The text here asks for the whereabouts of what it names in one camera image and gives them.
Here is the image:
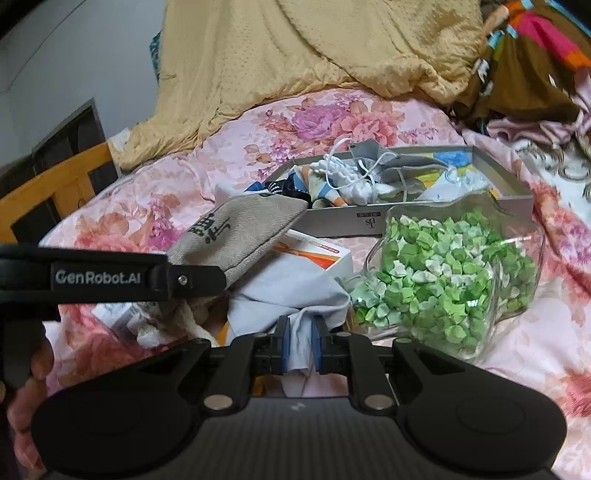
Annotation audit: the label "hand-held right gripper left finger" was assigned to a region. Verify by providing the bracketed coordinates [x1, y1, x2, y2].
[131, 316, 293, 414]

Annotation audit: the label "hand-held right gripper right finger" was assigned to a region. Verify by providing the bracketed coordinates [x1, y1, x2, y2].
[311, 316, 467, 414]

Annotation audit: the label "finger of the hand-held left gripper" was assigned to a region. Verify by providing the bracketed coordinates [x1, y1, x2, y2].
[166, 264, 225, 301]

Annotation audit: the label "light grey cloth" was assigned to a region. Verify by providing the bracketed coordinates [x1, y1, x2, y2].
[226, 256, 352, 398]

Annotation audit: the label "grey drawstring pouch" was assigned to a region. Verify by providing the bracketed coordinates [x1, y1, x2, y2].
[134, 193, 309, 349]

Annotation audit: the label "navy striped sock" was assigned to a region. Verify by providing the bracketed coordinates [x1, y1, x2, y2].
[245, 178, 315, 208]

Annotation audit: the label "grey tray box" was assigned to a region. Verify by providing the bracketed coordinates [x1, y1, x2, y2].
[272, 145, 534, 238]

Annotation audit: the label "white towel blue print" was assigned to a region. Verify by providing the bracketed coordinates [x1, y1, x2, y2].
[311, 157, 395, 206]

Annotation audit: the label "white teal plastic packet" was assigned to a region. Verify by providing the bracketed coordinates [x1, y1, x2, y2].
[416, 171, 490, 204]

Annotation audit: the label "grey face mask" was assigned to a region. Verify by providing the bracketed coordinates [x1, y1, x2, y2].
[330, 136, 444, 185]

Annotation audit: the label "person's left hand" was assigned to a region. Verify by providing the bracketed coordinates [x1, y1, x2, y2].
[7, 323, 56, 462]

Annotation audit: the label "orange white box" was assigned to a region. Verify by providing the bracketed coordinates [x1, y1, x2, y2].
[272, 231, 354, 287]

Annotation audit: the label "glass jar green paper stars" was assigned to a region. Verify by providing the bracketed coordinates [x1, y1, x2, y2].
[351, 191, 546, 361]

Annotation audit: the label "dark door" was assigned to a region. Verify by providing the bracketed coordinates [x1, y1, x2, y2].
[32, 99, 123, 181]

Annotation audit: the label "pastel striped sock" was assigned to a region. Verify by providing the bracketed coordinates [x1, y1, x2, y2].
[291, 164, 352, 206]

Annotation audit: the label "pink floral bedsheet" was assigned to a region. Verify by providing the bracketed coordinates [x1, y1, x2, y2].
[39, 88, 591, 444]

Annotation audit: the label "teal patterned cloth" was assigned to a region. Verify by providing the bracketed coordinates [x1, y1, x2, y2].
[148, 30, 162, 81]

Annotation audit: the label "yellow cartoon cloth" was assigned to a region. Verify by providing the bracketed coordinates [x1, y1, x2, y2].
[434, 148, 476, 185]

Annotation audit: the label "beige quilt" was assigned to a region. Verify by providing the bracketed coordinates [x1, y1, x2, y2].
[113, 0, 483, 169]

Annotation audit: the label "pale pink cloth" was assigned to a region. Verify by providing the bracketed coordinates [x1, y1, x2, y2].
[485, 88, 591, 144]

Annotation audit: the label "gold scroll patterned sheet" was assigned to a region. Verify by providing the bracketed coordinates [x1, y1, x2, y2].
[512, 138, 591, 199]

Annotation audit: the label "colourful striped garment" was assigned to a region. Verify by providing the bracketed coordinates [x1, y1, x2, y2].
[455, 0, 591, 123]

